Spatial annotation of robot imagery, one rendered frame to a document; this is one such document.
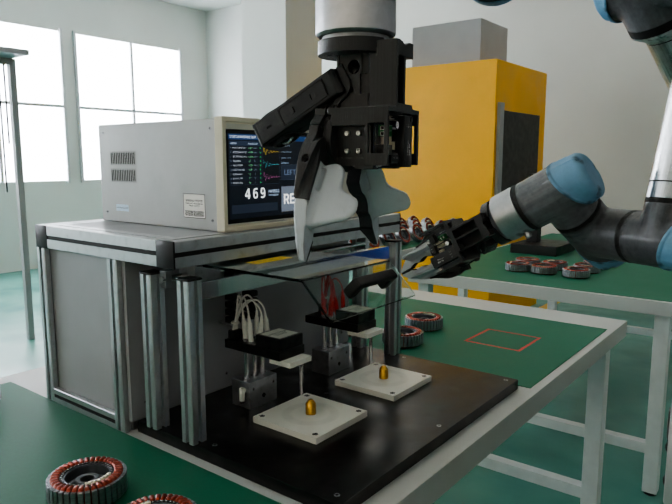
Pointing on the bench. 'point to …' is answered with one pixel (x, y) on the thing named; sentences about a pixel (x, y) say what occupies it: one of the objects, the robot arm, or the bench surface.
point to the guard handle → (370, 282)
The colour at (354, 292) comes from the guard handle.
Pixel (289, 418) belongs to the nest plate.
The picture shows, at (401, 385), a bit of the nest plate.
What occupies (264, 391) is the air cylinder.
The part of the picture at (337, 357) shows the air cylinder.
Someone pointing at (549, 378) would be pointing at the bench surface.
